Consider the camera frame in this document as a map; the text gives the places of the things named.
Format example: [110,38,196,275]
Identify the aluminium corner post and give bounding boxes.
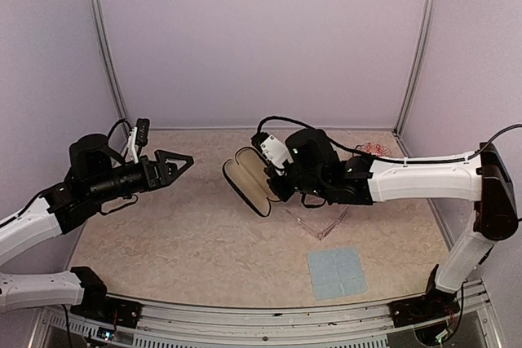
[393,0,436,139]
[88,0,128,121]

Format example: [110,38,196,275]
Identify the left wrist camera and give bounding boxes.
[124,118,150,163]

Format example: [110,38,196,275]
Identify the black oval glasses case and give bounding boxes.
[222,147,279,218]

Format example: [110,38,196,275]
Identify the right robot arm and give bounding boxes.
[261,137,519,319]

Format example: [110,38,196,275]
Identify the right aluminium corner post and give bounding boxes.
[393,0,436,139]

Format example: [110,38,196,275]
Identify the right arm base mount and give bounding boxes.
[388,265,461,328]

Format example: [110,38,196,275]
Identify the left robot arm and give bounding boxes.
[1,134,194,319]

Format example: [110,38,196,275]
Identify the clear frame glasses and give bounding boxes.
[283,205,350,240]

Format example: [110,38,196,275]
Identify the aluminium front rail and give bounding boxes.
[29,280,506,347]

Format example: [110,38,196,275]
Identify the left aluminium corner post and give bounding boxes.
[88,0,128,121]

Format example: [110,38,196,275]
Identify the blue cleaning cloth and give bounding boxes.
[307,247,368,300]

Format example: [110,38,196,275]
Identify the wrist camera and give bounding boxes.
[124,118,150,163]
[251,132,293,171]

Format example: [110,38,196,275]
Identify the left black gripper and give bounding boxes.
[87,148,192,205]

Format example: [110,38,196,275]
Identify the red patterned bowl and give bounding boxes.
[355,142,392,157]

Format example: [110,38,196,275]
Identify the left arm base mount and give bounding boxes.
[70,267,142,329]

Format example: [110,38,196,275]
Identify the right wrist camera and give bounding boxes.
[251,132,293,171]

